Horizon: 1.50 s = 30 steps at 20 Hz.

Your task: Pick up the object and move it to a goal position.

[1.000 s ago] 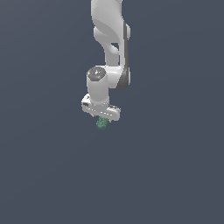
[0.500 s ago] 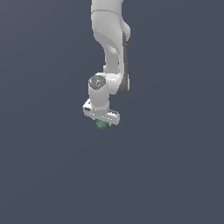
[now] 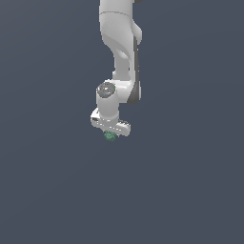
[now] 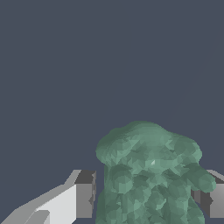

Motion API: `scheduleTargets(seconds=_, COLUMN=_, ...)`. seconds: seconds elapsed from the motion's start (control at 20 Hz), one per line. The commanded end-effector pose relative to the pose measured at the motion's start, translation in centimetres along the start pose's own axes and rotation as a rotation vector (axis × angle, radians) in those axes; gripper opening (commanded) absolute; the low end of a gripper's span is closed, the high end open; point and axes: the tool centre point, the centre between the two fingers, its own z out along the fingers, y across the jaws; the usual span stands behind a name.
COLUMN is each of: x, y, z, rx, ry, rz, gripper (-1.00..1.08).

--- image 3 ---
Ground small green object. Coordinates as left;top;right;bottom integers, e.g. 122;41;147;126
103;130;117;143

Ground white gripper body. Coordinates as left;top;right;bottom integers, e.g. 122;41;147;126
90;107;132;138

